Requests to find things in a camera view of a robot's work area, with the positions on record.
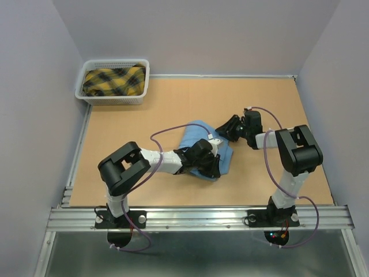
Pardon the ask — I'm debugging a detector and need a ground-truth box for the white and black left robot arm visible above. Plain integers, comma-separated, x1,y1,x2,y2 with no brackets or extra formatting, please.
97,136,223,228

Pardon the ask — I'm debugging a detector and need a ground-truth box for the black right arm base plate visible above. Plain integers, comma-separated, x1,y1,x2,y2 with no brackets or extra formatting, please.
244,205,300,246

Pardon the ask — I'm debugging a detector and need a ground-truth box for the aluminium mounting rail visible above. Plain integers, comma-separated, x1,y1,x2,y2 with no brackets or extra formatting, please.
46,205,355,233

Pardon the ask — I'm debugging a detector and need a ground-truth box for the yellow plaid shirt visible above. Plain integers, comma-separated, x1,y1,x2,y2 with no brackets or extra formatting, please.
82,64,146,97

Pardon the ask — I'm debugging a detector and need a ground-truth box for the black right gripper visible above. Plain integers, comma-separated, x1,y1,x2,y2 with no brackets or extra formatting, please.
215,114,250,141

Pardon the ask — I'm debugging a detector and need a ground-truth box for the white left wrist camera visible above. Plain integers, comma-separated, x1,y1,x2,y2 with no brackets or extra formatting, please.
208,134,223,156

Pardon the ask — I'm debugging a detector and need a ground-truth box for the white plastic basket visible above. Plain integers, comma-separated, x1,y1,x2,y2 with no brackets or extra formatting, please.
75,58,150,106

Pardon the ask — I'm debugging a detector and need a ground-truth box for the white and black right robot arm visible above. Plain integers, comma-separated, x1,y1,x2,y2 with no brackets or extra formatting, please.
216,107,323,228

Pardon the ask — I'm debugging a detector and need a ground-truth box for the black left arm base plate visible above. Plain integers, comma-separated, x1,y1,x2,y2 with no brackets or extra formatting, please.
94,208,147,248

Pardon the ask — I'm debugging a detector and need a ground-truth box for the light blue long sleeve shirt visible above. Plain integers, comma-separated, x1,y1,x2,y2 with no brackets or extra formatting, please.
179,120,234,175

